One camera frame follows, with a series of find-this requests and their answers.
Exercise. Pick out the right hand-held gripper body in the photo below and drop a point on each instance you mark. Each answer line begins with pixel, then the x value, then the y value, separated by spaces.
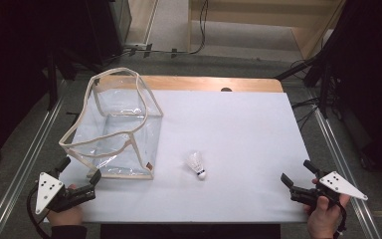
pixel 336 184

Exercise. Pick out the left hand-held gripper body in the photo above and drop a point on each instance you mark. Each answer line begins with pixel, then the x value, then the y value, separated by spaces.
pixel 51 192

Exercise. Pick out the clear bag with beige trim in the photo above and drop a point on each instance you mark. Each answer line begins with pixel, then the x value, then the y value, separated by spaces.
pixel 119 132

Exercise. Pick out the white feather shuttlecock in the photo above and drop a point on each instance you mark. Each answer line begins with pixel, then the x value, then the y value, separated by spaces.
pixel 196 164

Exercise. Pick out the person's left hand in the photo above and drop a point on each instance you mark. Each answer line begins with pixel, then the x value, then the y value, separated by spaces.
pixel 65 216

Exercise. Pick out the person's right hand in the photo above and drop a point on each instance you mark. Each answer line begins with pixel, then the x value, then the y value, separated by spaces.
pixel 325 217

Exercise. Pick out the white board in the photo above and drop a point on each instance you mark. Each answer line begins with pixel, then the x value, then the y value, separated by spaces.
pixel 232 142

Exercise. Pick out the black stand leg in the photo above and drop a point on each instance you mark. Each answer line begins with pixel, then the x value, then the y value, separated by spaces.
pixel 295 68

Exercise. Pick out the black curtain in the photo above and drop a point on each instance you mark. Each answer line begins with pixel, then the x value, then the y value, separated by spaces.
pixel 371 83
pixel 20 66

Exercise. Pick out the wooden table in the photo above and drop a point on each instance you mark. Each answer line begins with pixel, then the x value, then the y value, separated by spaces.
pixel 209 83

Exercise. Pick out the light wooden shelf unit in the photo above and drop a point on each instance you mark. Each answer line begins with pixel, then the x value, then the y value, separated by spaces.
pixel 262 20

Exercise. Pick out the metal floor rail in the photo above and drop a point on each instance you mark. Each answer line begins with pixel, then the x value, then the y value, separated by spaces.
pixel 341 159
pixel 20 172

